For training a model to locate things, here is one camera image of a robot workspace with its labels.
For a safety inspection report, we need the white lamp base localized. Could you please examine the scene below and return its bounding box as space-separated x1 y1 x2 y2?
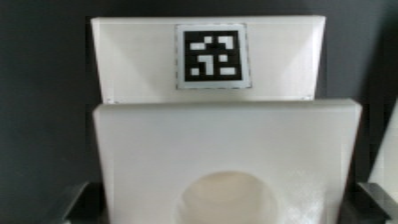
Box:
90 15 360 224

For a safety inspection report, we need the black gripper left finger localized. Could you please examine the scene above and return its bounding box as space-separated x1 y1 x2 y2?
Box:
51 182 104 224

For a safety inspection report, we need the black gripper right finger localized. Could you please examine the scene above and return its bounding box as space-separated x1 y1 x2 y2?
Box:
339 182 398 224

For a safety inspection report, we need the white lamp bulb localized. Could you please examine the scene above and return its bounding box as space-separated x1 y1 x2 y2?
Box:
369 101 398 186

